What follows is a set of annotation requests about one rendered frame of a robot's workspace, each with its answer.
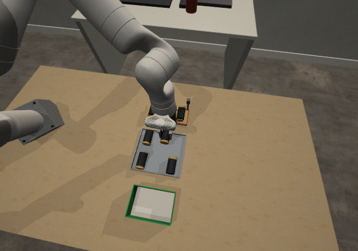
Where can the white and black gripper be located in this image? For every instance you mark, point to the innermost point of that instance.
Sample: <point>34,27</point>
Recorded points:
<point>162,119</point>

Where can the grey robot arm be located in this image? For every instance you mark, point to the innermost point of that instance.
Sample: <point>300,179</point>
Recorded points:
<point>114,21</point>

